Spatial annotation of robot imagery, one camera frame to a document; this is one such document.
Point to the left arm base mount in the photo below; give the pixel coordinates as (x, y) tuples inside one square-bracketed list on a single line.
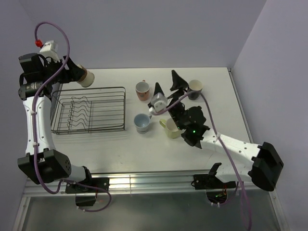
[(86, 192)]

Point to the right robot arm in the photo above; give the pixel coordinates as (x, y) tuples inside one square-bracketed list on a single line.
[(259, 164)]

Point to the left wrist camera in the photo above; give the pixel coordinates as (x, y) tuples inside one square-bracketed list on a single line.
[(48, 51)]

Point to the pale yellow mug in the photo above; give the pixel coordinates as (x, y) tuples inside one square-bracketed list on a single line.
[(170, 128)]

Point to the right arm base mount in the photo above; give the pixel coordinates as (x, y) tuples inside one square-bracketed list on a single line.
[(210, 181)]

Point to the wire dish rack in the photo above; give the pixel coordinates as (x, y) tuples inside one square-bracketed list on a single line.
[(88, 110)]

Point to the cream and brown tumbler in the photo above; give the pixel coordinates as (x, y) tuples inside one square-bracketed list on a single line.
[(87, 79)]

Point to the pink patterned mug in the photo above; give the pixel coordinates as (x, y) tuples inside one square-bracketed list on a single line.
[(142, 90)]

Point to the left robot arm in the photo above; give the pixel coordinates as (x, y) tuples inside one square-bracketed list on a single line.
[(42, 163)]

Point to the light blue mug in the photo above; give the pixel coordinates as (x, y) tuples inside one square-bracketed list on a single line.
[(142, 122)]

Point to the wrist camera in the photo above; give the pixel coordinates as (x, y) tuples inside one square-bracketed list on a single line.
[(157, 110), (48, 51)]

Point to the black mug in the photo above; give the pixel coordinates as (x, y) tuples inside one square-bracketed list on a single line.
[(195, 86)]

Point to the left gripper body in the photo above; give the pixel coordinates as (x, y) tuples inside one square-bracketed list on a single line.
[(52, 68)]

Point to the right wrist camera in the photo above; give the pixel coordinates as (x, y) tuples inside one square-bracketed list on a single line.
[(157, 110)]

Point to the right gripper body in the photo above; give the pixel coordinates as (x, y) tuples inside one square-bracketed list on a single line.
[(177, 109)]

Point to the aluminium mounting rail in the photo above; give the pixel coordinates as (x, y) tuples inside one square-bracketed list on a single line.
[(150, 182)]

